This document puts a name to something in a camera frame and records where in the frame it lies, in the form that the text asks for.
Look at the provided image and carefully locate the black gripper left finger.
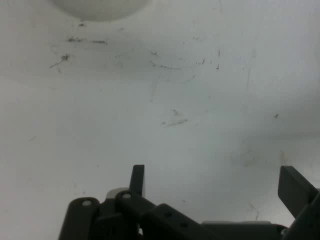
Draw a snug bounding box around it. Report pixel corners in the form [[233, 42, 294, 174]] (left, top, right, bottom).
[[58, 164, 204, 240]]

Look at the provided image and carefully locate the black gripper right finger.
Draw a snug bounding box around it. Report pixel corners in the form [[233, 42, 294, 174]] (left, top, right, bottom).
[[277, 165, 320, 240]]

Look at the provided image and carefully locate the white bowl with black rim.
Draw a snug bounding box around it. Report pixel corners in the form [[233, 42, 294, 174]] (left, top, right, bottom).
[[48, 0, 155, 23]]

